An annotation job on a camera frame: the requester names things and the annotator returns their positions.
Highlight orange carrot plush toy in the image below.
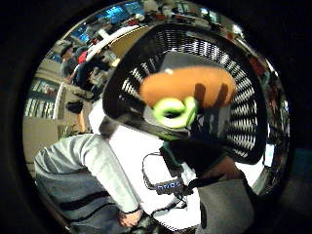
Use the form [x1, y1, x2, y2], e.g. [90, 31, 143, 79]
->
[139, 66, 238, 130]

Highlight black plastic mesh basket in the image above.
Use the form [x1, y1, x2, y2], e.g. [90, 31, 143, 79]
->
[101, 22, 269, 166]

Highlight small black device blue lights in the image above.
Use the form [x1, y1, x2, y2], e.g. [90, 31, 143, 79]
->
[155, 178, 185, 196]

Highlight blue computer monitor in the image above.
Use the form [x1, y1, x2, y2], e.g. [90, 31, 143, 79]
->
[102, 5, 131, 24]
[124, 1, 146, 16]

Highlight black wristband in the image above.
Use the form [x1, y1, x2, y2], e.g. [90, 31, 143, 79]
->
[120, 205, 142, 215]

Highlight the person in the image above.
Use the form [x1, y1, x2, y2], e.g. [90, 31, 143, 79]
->
[33, 133, 145, 234]

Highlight shelf with white boxes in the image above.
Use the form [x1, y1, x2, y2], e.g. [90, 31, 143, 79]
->
[23, 77, 61, 120]

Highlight thin black cable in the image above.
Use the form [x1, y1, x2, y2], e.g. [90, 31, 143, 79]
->
[141, 151, 189, 217]

